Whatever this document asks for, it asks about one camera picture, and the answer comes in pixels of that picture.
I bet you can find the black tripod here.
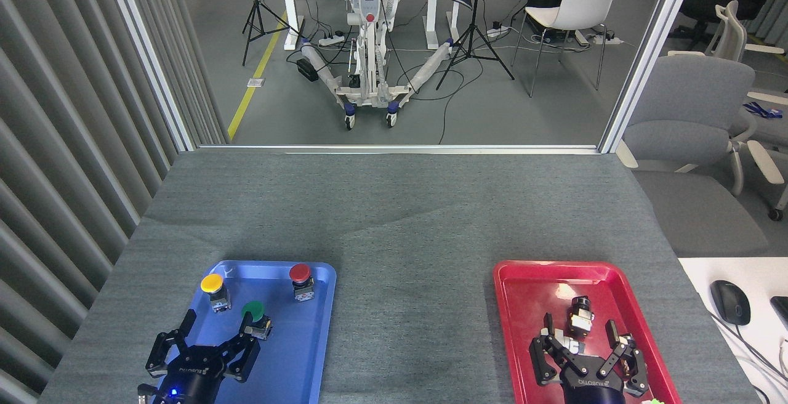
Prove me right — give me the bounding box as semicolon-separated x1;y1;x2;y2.
242;0;304;67
435;0;516;91

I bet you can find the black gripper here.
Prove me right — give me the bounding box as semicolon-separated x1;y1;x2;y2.
145;310;262;404
529;313;650;404

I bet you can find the grey mouse cable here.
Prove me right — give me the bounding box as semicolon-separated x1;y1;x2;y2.
708;309;788;395

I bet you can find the red plastic tray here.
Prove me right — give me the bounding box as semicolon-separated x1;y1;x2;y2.
492;260;683;404

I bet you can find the white side desk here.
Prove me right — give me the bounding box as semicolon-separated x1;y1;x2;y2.
677;257;788;404

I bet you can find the white plastic chair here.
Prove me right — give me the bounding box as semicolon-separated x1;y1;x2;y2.
510;0;624;98

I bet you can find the green push button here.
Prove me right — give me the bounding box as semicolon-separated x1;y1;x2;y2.
240;301;273;341

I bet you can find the silver post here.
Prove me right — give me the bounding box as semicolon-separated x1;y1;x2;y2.
598;0;702;154
100;0;199;153

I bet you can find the grey chair with white armrest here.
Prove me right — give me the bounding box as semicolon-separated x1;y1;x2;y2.
731;90;788;222

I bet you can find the black computer mouse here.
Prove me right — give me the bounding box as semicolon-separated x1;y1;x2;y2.
710;280;752;326

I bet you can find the yellow push button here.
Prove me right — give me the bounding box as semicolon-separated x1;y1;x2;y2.
201;273;231;313

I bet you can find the blue plastic tray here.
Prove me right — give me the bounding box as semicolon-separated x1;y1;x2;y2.
151;260;337;404

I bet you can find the white desk leg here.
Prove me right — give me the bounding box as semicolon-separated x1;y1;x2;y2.
425;0;460;51
282;0;306;51

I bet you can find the white orange switch block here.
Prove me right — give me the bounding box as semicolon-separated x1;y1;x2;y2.
561;330;587;355

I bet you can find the grey office chair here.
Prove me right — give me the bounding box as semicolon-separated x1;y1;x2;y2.
616;54;770;196

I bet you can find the white frame office chair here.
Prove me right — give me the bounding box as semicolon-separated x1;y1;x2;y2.
668;0;788;63

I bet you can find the red push button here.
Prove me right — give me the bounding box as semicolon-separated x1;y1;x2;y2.
289;263;315;302

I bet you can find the black selector switch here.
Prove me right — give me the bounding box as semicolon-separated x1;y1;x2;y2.
566;296;597;337

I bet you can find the silver horizontal rail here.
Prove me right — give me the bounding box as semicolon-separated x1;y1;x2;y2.
196;143;603;156

